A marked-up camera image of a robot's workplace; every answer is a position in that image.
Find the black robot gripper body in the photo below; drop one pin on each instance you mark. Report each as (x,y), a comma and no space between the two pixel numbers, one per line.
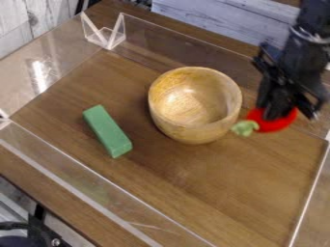
(297,64)

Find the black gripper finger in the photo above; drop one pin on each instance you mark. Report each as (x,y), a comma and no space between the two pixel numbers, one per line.
(265,91)
(283,101)

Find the clear acrylic corner bracket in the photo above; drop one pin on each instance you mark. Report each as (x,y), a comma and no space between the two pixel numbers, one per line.
(104,37)

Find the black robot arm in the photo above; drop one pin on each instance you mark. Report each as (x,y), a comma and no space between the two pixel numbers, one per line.
(313,17)

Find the wooden bowl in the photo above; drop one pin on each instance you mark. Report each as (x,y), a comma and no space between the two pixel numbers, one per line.
(194,104)

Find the green rectangular block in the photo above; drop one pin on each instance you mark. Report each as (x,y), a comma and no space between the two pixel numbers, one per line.
(110,134)

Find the clear acrylic tray wall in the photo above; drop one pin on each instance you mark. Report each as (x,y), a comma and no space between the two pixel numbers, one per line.
(234,193)

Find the red plush strawberry toy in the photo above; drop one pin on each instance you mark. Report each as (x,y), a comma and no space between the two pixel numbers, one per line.
(254,123)

